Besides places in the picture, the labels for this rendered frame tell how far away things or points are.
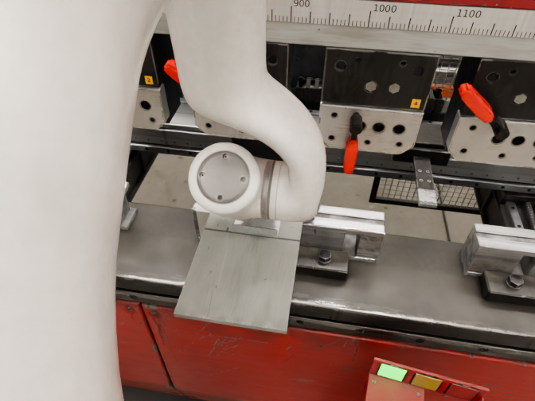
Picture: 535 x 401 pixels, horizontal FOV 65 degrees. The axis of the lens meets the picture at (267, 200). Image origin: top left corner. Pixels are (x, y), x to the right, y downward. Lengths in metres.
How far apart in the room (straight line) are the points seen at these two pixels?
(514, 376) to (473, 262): 0.27
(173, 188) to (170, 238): 1.43
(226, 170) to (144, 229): 0.54
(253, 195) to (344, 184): 1.93
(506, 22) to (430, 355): 0.65
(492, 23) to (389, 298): 0.52
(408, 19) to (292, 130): 0.24
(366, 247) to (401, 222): 1.38
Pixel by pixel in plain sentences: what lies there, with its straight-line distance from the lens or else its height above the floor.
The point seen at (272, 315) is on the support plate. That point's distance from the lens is 0.69.
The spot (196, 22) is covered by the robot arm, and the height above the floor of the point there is 1.46.
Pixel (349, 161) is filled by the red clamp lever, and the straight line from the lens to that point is 0.66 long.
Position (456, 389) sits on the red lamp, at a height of 0.82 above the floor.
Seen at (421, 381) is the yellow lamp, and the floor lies 0.81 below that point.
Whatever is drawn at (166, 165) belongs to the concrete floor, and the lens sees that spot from 2.54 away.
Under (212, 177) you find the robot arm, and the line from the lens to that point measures 0.48.
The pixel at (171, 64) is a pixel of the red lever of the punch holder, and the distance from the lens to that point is 0.63.
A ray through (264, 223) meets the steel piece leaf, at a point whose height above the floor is 1.00.
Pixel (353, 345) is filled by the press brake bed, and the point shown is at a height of 0.74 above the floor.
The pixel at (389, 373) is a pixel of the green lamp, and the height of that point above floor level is 0.81.
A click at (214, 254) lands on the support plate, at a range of 0.76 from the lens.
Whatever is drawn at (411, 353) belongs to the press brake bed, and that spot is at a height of 0.74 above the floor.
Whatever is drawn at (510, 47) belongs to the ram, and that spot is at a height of 1.36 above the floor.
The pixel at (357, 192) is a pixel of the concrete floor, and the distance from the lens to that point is 2.36.
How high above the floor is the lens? 1.60
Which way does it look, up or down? 45 degrees down
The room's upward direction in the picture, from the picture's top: straight up
